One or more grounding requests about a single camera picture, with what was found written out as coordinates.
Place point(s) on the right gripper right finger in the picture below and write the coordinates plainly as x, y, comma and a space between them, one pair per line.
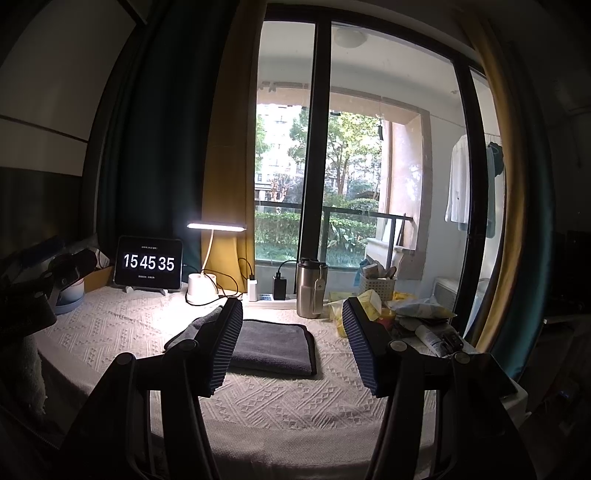
475, 437

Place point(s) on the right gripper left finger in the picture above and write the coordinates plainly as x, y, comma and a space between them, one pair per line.
111, 436

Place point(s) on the purple and grey towel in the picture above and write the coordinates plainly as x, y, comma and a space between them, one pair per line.
254, 345

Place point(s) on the white round humidifier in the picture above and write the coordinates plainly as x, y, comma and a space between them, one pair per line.
66, 289

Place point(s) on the cardboard box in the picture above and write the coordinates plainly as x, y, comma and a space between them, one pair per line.
98, 279

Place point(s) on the white tube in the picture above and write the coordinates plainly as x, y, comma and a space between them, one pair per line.
432, 341

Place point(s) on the tablet showing clock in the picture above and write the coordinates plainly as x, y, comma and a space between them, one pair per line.
148, 263

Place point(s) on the white textured tablecloth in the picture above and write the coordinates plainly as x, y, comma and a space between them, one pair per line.
259, 427

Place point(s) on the red cup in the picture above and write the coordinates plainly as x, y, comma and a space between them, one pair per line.
387, 319

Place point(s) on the yellow tissue pack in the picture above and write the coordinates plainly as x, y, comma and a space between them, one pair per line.
371, 303

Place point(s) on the white desk lamp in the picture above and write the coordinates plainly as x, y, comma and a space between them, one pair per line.
201, 286

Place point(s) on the white perforated basket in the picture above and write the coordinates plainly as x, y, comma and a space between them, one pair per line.
383, 286

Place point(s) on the dark green curtain left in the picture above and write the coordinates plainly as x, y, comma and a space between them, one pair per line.
151, 168

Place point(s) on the white charger plug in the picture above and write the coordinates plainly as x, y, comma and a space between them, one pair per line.
252, 289

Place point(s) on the white hanging shirt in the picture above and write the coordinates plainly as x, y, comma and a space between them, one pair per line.
458, 205

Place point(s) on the yellow curtain left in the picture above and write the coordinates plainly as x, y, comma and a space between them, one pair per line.
231, 149

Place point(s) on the black power bank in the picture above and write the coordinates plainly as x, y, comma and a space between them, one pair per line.
279, 288

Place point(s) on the stainless steel tumbler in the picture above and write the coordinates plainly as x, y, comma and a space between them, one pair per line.
312, 277

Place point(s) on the teal hanging garment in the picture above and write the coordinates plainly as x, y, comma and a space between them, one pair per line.
496, 157

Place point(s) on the black window frame post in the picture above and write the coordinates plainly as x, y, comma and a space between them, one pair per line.
318, 129

